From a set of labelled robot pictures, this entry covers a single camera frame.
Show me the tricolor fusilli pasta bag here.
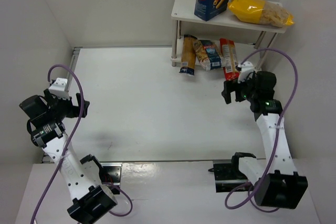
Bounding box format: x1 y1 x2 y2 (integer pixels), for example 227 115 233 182
193 39 225 71

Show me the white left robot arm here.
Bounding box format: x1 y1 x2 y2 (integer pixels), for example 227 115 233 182
19 88 117 223

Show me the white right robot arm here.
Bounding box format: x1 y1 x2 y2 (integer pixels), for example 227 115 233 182
222 70 308 212

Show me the white two-tier shelf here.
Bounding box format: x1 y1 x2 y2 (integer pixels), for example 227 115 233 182
171 0 286 68

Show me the yellow pasta bag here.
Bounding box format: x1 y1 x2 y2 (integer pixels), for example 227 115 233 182
228 0 295 27

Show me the red spaghetti pack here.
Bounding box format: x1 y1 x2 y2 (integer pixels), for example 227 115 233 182
219 38 239 81

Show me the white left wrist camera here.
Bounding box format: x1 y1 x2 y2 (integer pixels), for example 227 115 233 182
48 78 70 100

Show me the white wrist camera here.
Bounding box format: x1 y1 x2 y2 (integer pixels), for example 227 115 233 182
236 61 255 83
48 78 70 100

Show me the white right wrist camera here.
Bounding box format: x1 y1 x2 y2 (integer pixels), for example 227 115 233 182
236 61 255 83

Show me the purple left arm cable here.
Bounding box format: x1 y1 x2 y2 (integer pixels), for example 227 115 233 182
30 63 133 224

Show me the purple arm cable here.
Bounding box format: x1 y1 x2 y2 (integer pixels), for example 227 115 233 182
225 48 299 213
30 63 133 224

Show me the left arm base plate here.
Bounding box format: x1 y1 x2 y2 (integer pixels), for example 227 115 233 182
99 163 122 188

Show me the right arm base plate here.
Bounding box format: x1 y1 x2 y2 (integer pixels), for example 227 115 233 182
208 160 248 193

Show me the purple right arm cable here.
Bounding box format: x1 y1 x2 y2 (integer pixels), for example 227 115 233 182
225 48 299 213

